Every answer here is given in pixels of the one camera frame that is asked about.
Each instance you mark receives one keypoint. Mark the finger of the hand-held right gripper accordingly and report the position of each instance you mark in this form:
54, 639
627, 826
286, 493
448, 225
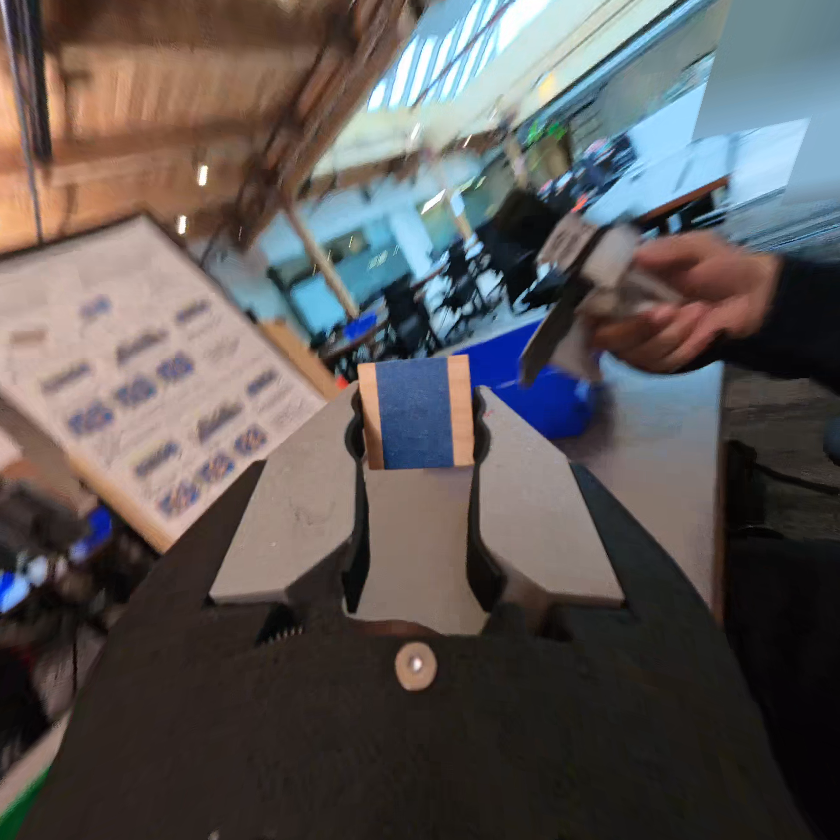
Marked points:
551, 334

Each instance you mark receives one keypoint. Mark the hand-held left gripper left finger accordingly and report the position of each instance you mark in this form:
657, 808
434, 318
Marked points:
295, 525

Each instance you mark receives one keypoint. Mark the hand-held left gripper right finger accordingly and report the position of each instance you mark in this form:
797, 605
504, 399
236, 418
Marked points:
551, 525

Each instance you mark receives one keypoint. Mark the blue plastic bin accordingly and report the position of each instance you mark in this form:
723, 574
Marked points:
544, 407

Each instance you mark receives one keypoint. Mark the wooden cube with blue stripe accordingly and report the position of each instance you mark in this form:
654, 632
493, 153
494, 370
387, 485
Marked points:
413, 413

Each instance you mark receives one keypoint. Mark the green plastic bin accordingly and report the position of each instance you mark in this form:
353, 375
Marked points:
16, 814

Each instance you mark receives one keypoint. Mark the person's right forearm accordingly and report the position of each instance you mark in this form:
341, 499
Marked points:
800, 321

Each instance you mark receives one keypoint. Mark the person's right hand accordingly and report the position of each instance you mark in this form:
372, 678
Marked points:
722, 295

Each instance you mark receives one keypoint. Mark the black office chair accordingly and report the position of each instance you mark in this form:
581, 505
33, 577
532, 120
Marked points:
410, 318

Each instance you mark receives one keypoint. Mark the white poster board with logos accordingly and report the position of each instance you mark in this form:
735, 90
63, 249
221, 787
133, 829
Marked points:
295, 354

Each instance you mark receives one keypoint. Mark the small blue bin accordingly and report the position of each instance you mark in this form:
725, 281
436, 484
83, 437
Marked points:
361, 327

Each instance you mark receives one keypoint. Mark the printed instruction sheet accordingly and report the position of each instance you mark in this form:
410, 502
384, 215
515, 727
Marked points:
144, 367

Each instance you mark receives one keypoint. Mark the person's leg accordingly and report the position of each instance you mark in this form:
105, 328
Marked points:
787, 656

